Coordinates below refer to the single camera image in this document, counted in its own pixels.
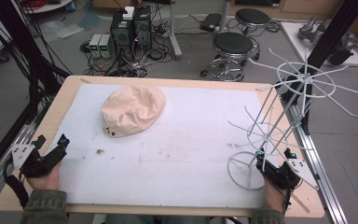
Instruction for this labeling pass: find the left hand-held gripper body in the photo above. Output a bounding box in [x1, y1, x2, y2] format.
[10, 141, 60, 179]

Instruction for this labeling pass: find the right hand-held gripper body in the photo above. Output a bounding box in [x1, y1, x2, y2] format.
[255, 158, 321, 191]

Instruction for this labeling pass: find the white wire hat rack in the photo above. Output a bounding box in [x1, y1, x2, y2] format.
[227, 46, 358, 191]

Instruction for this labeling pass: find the beige cloth hat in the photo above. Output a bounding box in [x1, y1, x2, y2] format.
[101, 85, 168, 138]

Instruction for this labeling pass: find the person's right hand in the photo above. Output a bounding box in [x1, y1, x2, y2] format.
[262, 177, 289, 215]

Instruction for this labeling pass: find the person's left hand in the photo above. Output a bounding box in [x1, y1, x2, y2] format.
[27, 161, 63, 191]

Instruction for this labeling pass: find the thin wooden stick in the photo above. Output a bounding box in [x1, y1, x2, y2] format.
[290, 191, 311, 216]

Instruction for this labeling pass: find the white foam mat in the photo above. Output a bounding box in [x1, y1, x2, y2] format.
[56, 82, 282, 210]

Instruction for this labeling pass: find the grey power supply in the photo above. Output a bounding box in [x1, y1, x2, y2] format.
[98, 34, 115, 60]
[88, 33, 103, 59]

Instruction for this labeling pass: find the clear plastic sheet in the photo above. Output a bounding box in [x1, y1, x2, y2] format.
[38, 11, 103, 42]

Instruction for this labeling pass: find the white board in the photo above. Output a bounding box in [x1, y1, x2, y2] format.
[280, 21, 358, 68]

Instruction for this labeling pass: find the black round stool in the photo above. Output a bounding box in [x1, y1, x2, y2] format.
[234, 7, 271, 35]
[200, 31, 257, 83]

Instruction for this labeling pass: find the black computer tower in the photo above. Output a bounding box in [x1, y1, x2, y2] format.
[132, 5, 154, 52]
[109, 9, 135, 62]

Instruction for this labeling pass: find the white round table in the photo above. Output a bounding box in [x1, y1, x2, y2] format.
[21, 0, 76, 15]

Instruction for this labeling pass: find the flat black device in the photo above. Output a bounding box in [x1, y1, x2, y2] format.
[199, 12, 224, 33]

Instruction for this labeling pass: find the grey metal stand leg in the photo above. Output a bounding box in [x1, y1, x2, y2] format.
[167, 0, 184, 61]
[218, 0, 233, 34]

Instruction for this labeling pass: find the white box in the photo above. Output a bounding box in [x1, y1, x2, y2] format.
[122, 6, 136, 21]

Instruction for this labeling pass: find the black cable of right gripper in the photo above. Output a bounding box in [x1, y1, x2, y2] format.
[281, 178, 304, 218]

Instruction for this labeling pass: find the black frame post with cables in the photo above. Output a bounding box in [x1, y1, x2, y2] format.
[0, 0, 73, 123]

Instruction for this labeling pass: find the tangle of floor cables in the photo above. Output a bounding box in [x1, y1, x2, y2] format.
[79, 18, 176, 78]

